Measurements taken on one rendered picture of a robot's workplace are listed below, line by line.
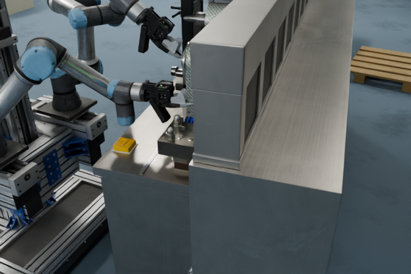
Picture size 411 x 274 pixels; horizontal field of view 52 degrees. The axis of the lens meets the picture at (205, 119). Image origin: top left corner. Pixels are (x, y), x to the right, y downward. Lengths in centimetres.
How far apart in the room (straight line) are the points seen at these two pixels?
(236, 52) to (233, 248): 37
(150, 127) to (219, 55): 130
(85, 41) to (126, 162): 75
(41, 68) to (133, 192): 57
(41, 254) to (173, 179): 103
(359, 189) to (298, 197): 243
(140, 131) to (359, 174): 187
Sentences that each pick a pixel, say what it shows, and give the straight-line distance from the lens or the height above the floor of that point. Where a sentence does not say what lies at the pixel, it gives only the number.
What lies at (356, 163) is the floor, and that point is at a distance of 338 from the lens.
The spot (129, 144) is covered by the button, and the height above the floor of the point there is 92.
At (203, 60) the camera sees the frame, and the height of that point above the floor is 163.
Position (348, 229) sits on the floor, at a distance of 280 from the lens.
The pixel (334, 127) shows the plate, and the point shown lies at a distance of 85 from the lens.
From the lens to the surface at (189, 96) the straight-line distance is 165.
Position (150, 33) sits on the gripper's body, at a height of 135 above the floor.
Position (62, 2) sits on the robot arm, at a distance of 188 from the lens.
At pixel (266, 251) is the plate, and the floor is 128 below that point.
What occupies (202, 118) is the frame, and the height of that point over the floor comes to 153.
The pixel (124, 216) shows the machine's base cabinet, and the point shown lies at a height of 68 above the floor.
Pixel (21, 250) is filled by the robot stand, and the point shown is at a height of 21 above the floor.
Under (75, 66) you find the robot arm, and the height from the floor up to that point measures 120.
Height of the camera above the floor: 186
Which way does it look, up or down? 30 degrees down
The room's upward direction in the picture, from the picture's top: straight up
